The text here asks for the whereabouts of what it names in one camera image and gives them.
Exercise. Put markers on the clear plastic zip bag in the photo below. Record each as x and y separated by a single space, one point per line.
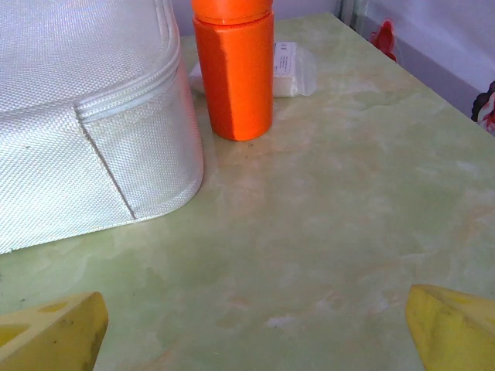
290 79

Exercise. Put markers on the aluminium corner frame post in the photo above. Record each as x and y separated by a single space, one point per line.
347 11

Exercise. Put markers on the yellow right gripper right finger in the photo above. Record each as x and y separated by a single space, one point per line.
456 336

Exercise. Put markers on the orange cylindrical bottle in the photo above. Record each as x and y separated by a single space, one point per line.
236 77

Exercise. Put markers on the white plastic container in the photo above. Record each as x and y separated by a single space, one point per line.
77 116

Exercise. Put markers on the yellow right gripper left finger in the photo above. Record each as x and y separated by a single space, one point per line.
50 336

